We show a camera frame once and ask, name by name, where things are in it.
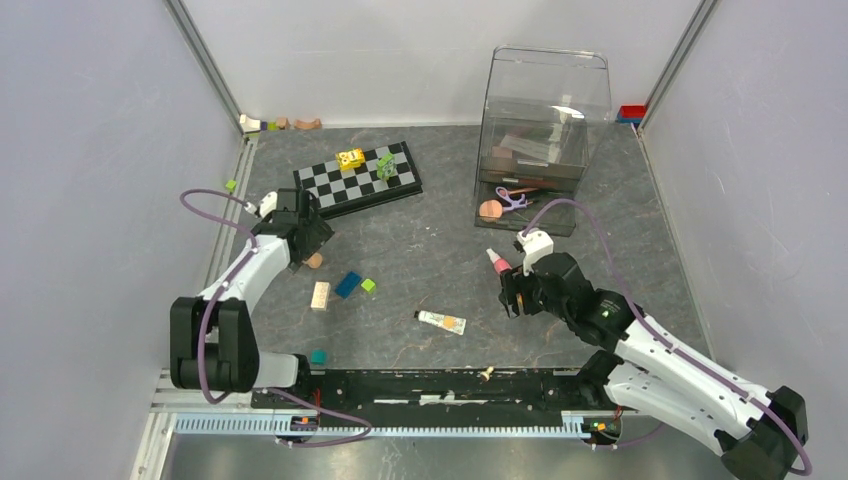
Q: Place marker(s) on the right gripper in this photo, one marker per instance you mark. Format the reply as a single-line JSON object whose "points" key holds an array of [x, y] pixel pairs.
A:
{"points": [[510, 281]]}

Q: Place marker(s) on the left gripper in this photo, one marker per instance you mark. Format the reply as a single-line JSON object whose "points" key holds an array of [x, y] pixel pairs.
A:
{"points": [[318, 232]]}

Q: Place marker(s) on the beige makeup sponge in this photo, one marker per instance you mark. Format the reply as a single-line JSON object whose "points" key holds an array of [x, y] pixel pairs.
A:
{"points": [[315, 261]]}

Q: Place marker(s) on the pink bottle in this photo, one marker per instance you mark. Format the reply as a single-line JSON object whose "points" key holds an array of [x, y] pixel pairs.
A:
{"points": [[499, 264]]}

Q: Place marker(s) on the cream wooden block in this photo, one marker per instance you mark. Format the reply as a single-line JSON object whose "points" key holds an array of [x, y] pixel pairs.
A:
{"points": [[320, 296]]}

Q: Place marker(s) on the blue block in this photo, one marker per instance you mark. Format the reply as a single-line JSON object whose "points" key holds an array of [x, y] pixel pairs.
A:
{"points": [[348, 284]]}

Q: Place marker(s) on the white cream tube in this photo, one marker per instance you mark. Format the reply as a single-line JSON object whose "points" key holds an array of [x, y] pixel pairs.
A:
{"points": [[448, 323]]}

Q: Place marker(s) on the peach powder puff brush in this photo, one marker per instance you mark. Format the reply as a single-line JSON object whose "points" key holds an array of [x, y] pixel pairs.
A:
{"points": [[490, 210]]}

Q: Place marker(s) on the clear acrylic makeup organizer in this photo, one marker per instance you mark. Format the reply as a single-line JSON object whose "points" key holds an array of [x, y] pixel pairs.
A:
{"points": [[546, 112]]}

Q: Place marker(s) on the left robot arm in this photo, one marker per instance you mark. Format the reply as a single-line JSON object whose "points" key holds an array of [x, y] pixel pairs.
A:
{"points": [[213, 346]]}

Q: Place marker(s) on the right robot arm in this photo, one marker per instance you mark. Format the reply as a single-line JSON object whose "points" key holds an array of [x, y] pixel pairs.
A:
{"points": [[757, 433]]}

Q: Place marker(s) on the black white chessboard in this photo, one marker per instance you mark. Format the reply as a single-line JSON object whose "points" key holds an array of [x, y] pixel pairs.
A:
{"points": [[343, 192]]}

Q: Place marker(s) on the small green cube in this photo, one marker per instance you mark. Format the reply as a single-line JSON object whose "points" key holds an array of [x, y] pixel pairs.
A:
{"points": [[368, 285]]}

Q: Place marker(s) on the white chess pawn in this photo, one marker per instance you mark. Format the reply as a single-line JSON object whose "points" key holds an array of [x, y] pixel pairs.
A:
{"points": [[486, 374]]}

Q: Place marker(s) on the yellow toy block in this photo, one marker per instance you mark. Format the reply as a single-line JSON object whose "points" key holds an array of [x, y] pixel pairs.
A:
{"points": [[350, 159]]}

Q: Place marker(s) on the green toy block on chessboard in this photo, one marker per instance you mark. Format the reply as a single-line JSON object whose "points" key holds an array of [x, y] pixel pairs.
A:
{"points": [[386, 167]]}

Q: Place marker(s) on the teal cube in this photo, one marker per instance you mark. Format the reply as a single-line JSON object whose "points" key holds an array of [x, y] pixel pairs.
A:
{"points": [[318, 358]]}

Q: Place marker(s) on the wooden blocks in corner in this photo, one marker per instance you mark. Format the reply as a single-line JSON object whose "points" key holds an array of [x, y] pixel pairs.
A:
{"points": [[250, 125]]}

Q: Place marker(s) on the red blue bricks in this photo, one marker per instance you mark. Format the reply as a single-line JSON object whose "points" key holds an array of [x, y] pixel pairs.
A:
{"points": [[631, 114]]}

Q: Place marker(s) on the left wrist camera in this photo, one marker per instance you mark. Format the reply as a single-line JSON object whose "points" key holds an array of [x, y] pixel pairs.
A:
{"points": [[265, 206]]}

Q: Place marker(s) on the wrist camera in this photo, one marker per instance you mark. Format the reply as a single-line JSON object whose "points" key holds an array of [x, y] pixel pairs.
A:
{"points": [[534, 244], [265, 206]]}

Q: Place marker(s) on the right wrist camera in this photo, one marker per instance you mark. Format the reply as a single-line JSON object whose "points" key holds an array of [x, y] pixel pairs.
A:
{"points": [[534, 244]]}

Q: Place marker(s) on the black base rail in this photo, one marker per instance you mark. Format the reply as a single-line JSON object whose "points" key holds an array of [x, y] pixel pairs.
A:
{"points": [[457, 398]]}

